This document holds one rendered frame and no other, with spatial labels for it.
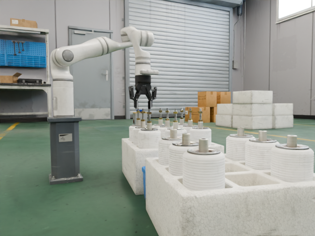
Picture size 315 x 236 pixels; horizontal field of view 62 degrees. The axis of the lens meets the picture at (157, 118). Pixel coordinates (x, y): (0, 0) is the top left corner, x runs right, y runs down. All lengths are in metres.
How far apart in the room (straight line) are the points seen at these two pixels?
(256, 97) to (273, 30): 4.15
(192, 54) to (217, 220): 6.92
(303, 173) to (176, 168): 0.30
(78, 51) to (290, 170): 1.02
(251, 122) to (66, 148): 2.97
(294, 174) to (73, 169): 0.95
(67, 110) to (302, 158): 0.98
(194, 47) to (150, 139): 6.46
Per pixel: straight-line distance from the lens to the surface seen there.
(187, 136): 0.71
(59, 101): 1.30
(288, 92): 7.30
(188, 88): 7.21
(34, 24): 6.08
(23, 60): 6.21
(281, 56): 7.53
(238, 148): 0.89
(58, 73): 1.32
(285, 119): 4.31
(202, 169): 0.58
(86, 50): 1.36
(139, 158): 1.05
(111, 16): 6.79
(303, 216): 0.70
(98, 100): 6.38
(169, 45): 7.10
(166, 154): 0.80
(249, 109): 3.90
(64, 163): 1.31
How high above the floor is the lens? 0.36
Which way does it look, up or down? 3 degrees down
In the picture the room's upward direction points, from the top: straight up
